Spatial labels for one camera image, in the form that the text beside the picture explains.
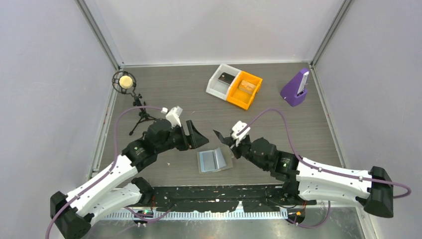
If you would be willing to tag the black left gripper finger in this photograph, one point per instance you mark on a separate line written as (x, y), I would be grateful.
(191, 130)
(197, 140)

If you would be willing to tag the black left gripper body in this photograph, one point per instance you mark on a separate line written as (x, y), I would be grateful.
(177, 139)

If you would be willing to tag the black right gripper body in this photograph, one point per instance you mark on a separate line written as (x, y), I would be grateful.
(243, 148)

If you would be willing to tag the beige card holder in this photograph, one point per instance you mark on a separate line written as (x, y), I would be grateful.
(216, 160)

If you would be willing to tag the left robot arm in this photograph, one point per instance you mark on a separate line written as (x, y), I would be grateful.
(69, 211)

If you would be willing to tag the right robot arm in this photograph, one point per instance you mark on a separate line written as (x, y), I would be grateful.
(307, 180)

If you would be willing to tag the tan card in orange bin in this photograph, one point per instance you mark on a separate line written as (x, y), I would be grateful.
(247, 87)

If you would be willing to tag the black card in white bin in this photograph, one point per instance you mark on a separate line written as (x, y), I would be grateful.
(226, 78)

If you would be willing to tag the orange plastic bin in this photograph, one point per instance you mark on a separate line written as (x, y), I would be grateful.
(240, 98)

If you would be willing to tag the white plastic bin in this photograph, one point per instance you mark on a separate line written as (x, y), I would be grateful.
(218, 89)

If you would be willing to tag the cream round microphone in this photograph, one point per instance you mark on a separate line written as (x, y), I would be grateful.
(125, 82)

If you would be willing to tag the purple stand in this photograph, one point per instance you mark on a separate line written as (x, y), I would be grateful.
(289, 91)

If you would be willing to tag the white device in stand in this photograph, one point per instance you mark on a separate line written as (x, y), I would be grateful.
(303, 82)

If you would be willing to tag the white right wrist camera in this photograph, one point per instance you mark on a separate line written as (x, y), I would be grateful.
(240, 130)

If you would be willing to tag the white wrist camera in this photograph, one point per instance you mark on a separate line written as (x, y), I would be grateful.
(173, 115)
(240, 130)

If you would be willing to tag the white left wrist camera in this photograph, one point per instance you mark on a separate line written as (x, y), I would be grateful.
(173, 115)

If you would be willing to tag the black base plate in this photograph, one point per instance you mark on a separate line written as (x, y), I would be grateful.
(219, 199)

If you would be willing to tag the perforated metal rail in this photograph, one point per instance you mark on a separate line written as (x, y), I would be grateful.
(238, 214)

